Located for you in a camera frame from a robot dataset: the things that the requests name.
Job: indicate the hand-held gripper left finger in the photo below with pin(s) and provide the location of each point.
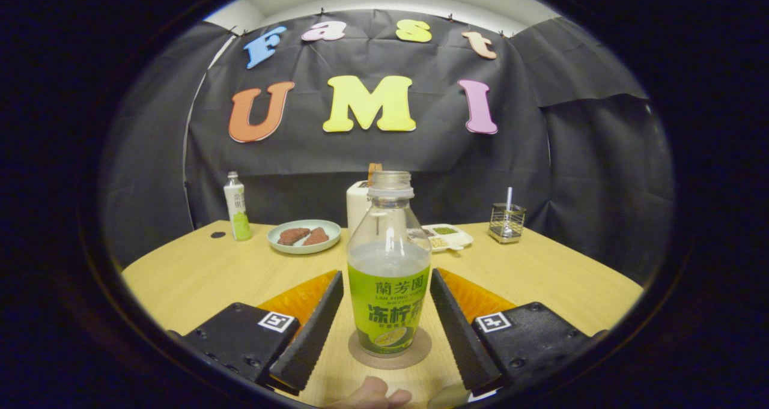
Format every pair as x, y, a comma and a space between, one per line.
309, 337

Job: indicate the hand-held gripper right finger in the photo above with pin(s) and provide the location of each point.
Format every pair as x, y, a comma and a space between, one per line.
459, 337

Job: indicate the round brown coaster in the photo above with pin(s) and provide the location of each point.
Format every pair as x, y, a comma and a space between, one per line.
422, 352

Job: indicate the green label juice bottle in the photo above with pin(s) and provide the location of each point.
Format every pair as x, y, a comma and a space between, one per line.
389, 307

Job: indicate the slim white green bottle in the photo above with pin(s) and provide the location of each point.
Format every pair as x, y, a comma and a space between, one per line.
238, 208

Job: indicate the pale green plate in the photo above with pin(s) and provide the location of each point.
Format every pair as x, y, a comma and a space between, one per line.
303, 249

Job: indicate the white divided snack tray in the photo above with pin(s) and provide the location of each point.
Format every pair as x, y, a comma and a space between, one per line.
450, 239

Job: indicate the brown bread piece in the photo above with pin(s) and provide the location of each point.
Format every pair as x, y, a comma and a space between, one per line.
292, 236
317, 236

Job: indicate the wooden table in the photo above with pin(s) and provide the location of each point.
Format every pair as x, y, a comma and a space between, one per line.
541, 277

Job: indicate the cream toaster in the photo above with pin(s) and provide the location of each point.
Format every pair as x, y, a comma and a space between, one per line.
357, 208

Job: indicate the white stick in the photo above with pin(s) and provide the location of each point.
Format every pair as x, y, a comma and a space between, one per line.
509, 196

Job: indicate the brown toast slice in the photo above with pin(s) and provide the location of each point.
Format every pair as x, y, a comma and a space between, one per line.
373, 173

